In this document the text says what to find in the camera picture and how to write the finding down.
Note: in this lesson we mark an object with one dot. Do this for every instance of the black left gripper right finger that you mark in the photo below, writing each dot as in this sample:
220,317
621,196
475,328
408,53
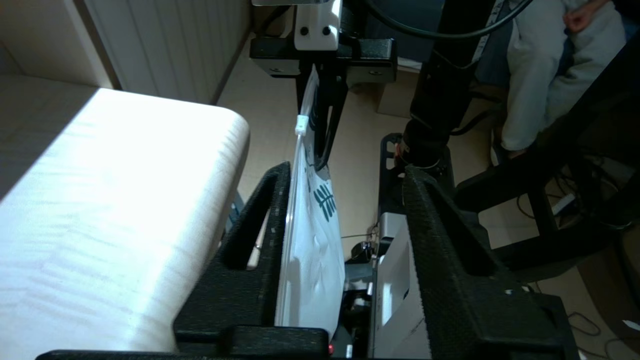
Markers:
460,280

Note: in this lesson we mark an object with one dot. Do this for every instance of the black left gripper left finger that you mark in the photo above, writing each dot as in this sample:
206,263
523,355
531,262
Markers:
240,295

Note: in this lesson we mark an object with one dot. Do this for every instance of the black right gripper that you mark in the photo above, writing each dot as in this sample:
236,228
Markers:
370,57

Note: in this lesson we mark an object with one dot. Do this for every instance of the white floral zip pouch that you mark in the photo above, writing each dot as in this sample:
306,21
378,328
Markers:
310,250

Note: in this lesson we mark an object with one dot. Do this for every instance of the bystander bare hand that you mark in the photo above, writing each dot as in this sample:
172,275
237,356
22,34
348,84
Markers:
582,15

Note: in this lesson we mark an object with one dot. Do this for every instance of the white power strip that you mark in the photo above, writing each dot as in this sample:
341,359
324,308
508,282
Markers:
562,204

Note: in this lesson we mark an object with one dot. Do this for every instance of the light wooden shelf desk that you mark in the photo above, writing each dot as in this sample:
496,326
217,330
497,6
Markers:
100,200

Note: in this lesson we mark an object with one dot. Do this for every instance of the seated person grey trousers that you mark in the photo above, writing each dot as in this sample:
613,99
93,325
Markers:
535,75

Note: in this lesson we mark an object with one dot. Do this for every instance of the white right camera mount bracket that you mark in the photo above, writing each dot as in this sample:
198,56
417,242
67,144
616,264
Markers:
317,25

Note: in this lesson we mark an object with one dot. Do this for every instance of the black furniture frame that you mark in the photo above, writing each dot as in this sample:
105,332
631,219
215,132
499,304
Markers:
590,150

